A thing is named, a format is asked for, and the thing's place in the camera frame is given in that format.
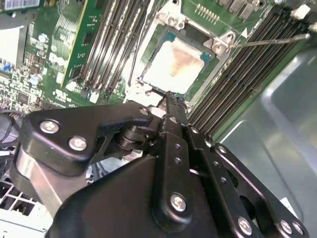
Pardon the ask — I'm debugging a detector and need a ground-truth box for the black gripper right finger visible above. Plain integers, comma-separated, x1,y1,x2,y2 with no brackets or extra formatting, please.
178,99,310,238

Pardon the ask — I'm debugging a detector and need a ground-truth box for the silver CPU chip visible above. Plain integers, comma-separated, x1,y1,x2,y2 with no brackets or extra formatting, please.
142,37,218,96

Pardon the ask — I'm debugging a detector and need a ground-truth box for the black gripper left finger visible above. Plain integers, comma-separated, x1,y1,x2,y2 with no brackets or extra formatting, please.
11,92,196,225

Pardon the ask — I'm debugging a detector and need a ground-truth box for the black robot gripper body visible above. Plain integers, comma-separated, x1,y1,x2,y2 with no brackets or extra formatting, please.
46,155,232,238

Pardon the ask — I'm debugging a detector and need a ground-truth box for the metal CPU locking lever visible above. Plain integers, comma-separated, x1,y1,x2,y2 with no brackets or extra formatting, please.
232,33,312,49
127,4,152,86

